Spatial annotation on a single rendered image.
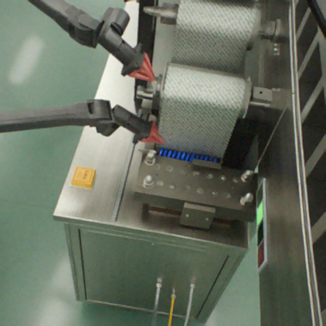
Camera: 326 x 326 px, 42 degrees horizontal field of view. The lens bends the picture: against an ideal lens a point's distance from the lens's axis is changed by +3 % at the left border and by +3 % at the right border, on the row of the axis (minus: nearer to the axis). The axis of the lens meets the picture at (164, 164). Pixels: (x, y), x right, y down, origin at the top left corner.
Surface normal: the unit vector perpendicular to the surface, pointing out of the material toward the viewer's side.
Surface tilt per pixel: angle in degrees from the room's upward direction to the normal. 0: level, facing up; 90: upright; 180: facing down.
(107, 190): 0
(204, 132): 90
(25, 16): 0
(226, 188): 0
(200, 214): 90
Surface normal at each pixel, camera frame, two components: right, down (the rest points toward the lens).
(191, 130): -0.14, 0.78
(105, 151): 0.11, -0.60
